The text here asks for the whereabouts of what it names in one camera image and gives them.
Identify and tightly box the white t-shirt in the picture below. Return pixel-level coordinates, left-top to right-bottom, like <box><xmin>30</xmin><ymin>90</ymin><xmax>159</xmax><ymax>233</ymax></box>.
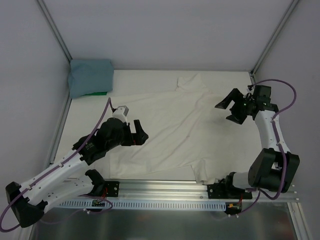
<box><xmin>96</xmin><ymin>74</ymin><xmax>262</xmax><ymax>184</ymax></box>

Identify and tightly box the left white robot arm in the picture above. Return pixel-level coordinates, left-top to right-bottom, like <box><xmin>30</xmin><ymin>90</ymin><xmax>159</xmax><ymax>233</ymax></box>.
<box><xmin>5</xmin><ymin>117</ymin><xmax>149</xmax><ymax>228</ymax></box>

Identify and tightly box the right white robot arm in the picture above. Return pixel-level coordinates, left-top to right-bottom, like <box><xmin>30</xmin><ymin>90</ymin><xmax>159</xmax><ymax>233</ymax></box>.
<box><xmin>215</xmin><ymin>85</ymin><xmax>300</xmax><ymax>200</ymax></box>

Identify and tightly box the folded green t-shirt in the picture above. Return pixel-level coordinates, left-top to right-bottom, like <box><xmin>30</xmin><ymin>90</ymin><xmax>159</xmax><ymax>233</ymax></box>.
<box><xmin>84</xmin><ymin>92</ymin><xmax>108</xmax><ymax>96</ymax></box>

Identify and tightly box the folded blue t-shirt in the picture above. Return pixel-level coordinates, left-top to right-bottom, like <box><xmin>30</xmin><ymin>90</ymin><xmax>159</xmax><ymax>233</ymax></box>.
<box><xmin>67</xmin><ymin>59</ymin><xmax>114</xmax><ymax>99</ymax></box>

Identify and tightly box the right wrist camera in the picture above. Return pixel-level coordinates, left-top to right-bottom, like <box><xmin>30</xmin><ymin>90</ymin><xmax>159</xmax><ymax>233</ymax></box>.
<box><xmin>245</xmin><ymin>84</ymin><xmax>254</xmax><ymax>101</ymax></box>

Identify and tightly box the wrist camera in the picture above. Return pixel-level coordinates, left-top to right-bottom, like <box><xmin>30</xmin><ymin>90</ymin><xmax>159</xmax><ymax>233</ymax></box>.
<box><xmin>245</xmin><ymin>84</ymin><xmax>254</xmax><ymax>101</ymax></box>
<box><xmin>112</xmin><ymin>105</ymin><xmax>129</xmax><ymax>124</ymax></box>

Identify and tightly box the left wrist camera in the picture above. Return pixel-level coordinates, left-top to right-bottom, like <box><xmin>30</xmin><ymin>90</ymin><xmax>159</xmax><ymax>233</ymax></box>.
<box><xmin>112</xmin><ymin>105</ymin><xmax>129</xmax><ymax>124</ymax></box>

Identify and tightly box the right aluminium frame post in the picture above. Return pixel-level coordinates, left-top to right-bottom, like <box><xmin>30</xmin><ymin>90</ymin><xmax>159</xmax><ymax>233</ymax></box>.
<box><xmin>249</xmin><ymin>0</ymin><xmax>300</xmax><ymax>78</ymax></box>

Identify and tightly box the aluminium frame post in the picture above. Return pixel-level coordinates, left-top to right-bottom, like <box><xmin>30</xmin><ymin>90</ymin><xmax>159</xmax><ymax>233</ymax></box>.
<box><xmin>249</xmin><ymin>0</ymin><xmax>300</xmax><ymax>78</ymax></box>
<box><xmin>35</xmin><ymin>0</ymin><xmax>73</xmax><ymax>64</ymax></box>

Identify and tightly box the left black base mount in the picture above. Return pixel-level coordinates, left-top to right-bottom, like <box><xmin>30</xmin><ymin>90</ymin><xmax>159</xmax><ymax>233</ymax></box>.
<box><xmin>87</xmin><ymin>180</ymin><xmax>120</xmax><ymax>198</ymax></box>

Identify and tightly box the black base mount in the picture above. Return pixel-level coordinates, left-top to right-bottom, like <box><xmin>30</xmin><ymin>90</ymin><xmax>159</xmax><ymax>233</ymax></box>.
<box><xmin>206</xmin><ymin>172</ymin><xmax>253</xmax><ymax>200</ymax></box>
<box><xmin>87</xmin><ymin>180</ymin><xmax>120</xmax><ymax>198</ymax></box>

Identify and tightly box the white slotted cable duct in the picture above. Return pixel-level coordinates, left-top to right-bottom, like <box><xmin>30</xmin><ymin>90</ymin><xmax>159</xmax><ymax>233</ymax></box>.
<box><xmin>58</xmin><ymin>198</ymin><xmax>227</xmax><ymax>212</ymax></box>

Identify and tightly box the aluminium mounting rail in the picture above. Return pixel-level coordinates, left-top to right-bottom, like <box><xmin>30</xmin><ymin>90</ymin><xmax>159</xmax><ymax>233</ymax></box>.
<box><xmin>57</xmin><ymin>176</ymin><xmax>301</xmax><ymax>204</ymax></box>

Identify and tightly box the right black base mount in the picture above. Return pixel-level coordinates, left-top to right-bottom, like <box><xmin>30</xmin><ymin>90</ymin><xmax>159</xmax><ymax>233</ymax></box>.
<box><xmin>206</xmin><ymin>172</ymin><xmax>253</xmax><ymax>200</ymax></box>

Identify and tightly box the left aluminium frame post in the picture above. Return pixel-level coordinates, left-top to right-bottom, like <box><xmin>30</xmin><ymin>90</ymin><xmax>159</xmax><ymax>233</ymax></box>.
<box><xmin>35</xmin><ymin>0</ymin><xmax>73</xmax><ymax>64</ymax></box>

